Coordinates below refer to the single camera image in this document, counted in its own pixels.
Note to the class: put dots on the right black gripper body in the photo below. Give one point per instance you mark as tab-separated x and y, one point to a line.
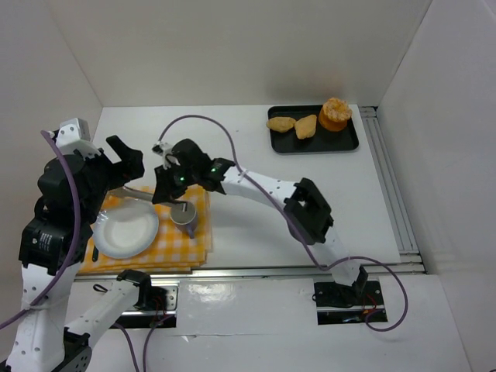
166	185

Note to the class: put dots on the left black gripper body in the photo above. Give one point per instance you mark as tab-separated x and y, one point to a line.
118	170

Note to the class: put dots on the metal tongs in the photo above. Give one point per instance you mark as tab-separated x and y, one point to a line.
128	192

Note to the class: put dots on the triangular bread pastry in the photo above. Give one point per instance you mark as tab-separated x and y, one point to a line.
305	128

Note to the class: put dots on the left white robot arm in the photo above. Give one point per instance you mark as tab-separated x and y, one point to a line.
73	187

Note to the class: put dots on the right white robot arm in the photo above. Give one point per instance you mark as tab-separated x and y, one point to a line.
301	204

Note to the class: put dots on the oval bread roll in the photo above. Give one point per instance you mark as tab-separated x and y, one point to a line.
281	124

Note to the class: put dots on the purple mug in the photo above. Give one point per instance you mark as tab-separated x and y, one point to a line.
185	218

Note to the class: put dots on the white plate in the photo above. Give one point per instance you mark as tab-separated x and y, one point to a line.
126	230

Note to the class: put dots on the yellow checkered cloth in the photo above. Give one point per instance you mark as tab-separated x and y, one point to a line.
171	251

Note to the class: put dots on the tall orange sugared cake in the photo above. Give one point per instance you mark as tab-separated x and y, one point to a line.
335	114

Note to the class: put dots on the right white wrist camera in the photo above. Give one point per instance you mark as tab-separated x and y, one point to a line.
164	151

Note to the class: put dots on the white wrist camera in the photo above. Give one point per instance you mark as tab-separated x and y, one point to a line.
72	130
164	151

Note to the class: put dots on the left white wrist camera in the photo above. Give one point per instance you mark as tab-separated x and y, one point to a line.
72	130

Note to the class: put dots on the dark cutlery handle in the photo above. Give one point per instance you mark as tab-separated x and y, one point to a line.
95	254

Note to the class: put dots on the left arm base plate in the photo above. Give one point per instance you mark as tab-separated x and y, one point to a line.
160	301

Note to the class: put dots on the aluminium rail front edge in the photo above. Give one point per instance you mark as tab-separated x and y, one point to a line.
250	273

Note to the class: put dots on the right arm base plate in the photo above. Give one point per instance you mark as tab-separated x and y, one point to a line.
332	296

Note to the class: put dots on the aluminium rail right side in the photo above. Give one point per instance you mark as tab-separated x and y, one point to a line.
411	259

